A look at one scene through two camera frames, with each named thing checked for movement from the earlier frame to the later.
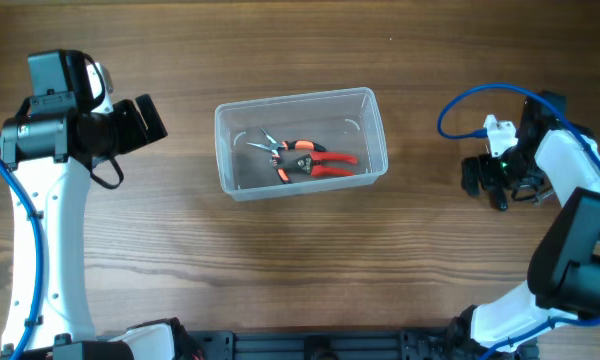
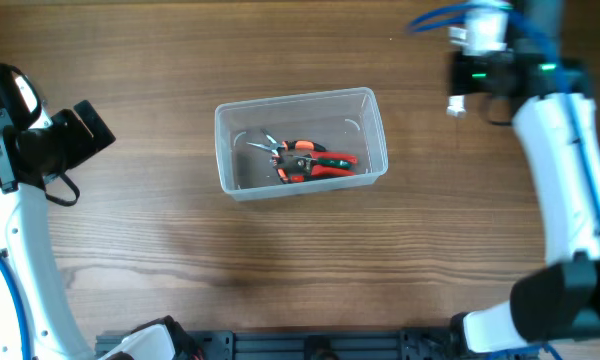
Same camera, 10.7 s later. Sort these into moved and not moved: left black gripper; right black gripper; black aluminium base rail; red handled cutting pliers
Moved: right black gripper; left black gripper
Not moved: red handled cutting pliers; black aluminium base rail
